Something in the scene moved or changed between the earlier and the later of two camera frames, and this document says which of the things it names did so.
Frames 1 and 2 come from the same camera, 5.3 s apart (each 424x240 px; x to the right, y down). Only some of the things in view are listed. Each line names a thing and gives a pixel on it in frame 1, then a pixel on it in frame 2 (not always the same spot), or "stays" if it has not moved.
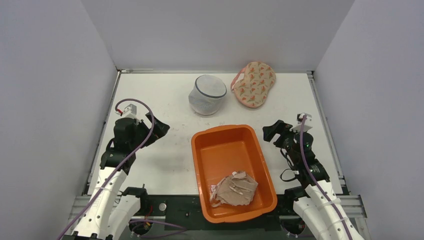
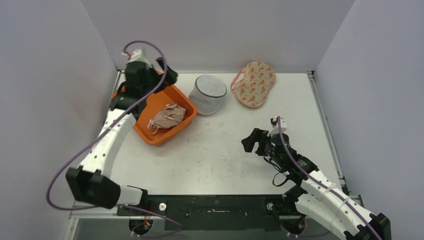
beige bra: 237,189 → 168,117
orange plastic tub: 218,152 → 171,95
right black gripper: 281,133 → 261,142
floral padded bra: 251,90 stays
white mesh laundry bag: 206,96 stays
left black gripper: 159,129 → 170,78
